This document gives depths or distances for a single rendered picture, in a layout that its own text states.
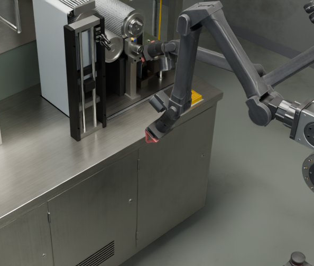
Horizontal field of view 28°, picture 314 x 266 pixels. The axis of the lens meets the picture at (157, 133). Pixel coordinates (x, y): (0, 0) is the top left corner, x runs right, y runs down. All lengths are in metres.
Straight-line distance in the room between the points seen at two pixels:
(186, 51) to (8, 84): 1.09
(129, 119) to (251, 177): 1.31
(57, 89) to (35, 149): 0.31
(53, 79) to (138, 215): 0.79
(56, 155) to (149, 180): 0.55
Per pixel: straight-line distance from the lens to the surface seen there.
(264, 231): 3.62
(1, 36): 2.82
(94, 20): 2.46
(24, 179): 2.55
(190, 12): 2.04
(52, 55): 2.74
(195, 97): 2.93
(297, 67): 2.48
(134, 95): 2.94
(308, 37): 4.94
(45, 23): 2.69
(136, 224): 3.13
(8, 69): 2.92
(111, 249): 3.10
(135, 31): 2.80
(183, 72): 2.18
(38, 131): 2.77
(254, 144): 4.16
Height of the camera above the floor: 2.64
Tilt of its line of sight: 39 degrees down
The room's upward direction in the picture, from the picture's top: 3 degrees clockwise
